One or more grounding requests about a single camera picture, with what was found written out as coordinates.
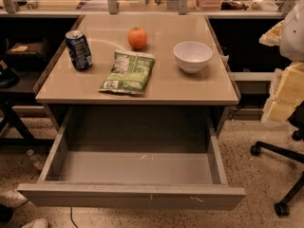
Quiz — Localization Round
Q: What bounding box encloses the blue soda can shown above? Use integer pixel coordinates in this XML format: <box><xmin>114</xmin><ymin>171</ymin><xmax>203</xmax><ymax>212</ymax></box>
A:
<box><xmin>65</xmin><ymin>30</ymin><xmax>92</xmax><ymax>70</ymax></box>

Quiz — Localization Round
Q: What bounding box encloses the white sneaker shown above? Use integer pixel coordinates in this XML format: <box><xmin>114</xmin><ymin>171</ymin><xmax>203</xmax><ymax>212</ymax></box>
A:
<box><xmin>0</xmin><ymin>190</ymin><xmax>28</xmax><ymax>209</ymax></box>
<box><xmin>21</xmin><ymin>218</ymin><xmax>48</xmax><ymax>228</ymax></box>

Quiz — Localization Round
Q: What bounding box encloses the white sneaker lower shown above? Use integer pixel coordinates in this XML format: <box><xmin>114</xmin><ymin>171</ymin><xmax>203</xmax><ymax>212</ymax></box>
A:
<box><xmin>21</xmin><ymin>218</ymin><xmax>48</xmax><ymax>228</ymax></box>

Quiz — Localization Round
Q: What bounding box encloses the white sneaker upper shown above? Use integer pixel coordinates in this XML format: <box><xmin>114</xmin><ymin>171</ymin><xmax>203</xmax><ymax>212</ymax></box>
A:
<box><xmin>0</xmin><ymin>190</ymin><xmax>28</xmax><ymax>209</ymax></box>

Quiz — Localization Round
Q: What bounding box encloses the plastic bottle on floor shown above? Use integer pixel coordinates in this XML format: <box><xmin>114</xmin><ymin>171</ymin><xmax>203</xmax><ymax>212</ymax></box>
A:
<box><xmin>27</xmin><ymin>149</ymin><xmax>46</xmax><ymax>171</ymax></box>

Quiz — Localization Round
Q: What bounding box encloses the black stand left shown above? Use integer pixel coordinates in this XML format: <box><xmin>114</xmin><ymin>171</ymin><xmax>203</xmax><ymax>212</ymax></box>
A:
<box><xmin>0</xmin><ymin>61</ymin><xmax>53</xmax><ymax>146</ymax></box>

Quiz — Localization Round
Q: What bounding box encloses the orange fruit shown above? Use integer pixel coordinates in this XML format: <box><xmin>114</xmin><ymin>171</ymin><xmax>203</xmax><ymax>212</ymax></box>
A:
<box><xmin>127</xmin><ymin>28</ymin><xmax>147</xmax><ymax>49</ymax></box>

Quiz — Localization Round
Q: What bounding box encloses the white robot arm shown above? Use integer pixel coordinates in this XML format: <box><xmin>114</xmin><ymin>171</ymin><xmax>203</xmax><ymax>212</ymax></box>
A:
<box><xmin>259</xmin><ymin>0</ymin><xmax>304</xmax><ymax>125</ymax></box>

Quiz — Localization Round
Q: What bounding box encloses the green chip bag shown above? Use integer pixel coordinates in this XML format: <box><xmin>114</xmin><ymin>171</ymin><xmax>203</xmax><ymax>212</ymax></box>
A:
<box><xmin>99</xmin><ymin>49</ymin><xmax>156</xmax><ymax>95</ymax></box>

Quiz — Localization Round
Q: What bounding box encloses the grey top drawer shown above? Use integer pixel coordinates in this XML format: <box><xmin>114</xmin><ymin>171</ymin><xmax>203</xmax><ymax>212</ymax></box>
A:
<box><xmin>18</xmin><ymin>105</ymin><xmax>245</xmax><ymax>210</ymax></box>

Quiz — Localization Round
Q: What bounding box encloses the white bowl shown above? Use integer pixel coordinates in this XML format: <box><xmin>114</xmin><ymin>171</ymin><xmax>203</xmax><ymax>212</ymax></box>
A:
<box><xmin>173</xmin><ymin>41</ymin><xmax>213</xmax><ymax>73</ymax></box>

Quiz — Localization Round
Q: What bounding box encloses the black cable on floor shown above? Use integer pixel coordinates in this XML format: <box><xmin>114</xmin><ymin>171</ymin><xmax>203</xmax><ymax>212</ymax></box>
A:
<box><xmin>69</xmin><ymin>206</ymin><xmax>79</xmax><ymax>228</ymax></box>

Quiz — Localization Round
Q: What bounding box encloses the black office chair base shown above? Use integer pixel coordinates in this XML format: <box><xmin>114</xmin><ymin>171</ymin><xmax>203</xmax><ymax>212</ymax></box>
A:
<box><xmin>249</xmin><ymin>129</ymin><xmax>304</xmax><ymax>218</ymax></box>

